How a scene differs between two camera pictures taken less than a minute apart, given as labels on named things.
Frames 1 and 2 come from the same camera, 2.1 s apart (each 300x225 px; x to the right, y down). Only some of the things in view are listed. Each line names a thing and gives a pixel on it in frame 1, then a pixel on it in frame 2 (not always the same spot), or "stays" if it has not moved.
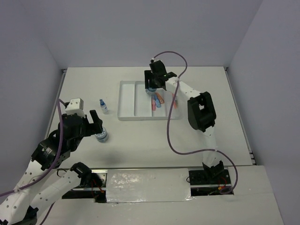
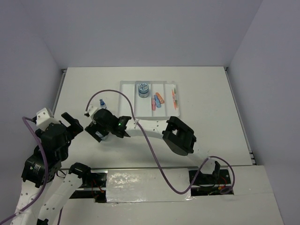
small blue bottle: x=103 y=106 stays
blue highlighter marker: x=157 y=101 stays
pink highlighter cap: x=153 y=106 stays
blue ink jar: x=103 y=137 stays
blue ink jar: x=151 y=91 to x=143 y=89
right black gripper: x=148 y=75 to x=92 y=128
